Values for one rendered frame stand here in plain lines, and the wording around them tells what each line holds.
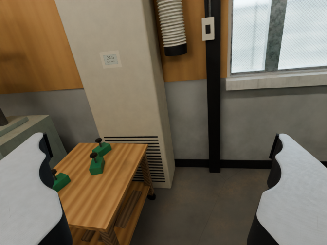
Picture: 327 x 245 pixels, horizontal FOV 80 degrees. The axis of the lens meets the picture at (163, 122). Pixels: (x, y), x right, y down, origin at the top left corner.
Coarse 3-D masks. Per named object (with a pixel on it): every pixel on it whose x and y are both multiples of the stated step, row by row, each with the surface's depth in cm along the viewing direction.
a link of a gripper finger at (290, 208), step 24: (288, 144) 10; (288, 168) 8; (312, 168) 8; (264, 192) 7; (288, 192) 7; (312, 192) 7; (264, 216) 6; (288, 216) 6; (312, 216) 6; (264, 240) 6; (288, 240) 6; (312, 240) 6
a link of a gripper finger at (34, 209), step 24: (24, 144) 10; (48, 144) 11; (0, 168) 8; (24, 168) 8; (48, 168) 9; (0, 192) 7; (24, 192) 7; (48, 192) 7; (0, 216) 6; (24, 216) 6; (48, 216) 6; (0, 240) 5; (24, 240) 5; (48, 240) 6; (72, 240) 7
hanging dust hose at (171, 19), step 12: (168, 0) 112; (180, 0) 115; (168, 12) 115; (180, 12) 117; (168, 24) 118; (180, 24) 120; (168, 36) 122; (180, 36) 122; (168, 48) 125; (180, 48) 124
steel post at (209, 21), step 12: (204, 0) 118; (216, 0) 117; (216, 12) 120; (204, 24) 122; (216, 24) 123; (204, 36) 125; (216, 36) 126; (216, 48) 129; (216, 60) 133; (216, 72) 137; (216, 84) 141; (216, 96) 145; (216, 108) 150; (216, 120) 154; (216, 132) 159; (216, 144) 165; (216, 156) 171; (216, 168) 177
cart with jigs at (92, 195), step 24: (96, 144) 149; (120, 144) 144; (144, 144) 140; (72, 168) 127; (96, 168) 116; (120, 168) 120; (144, 168) 144; (72, 192) 107; (96, 192) 105; (120, 192) 103; (144, 192) 146; (72, 216) 94; (96, 216) 92; (120, 216) 129; (96, 240) 118; (120, 240) 116
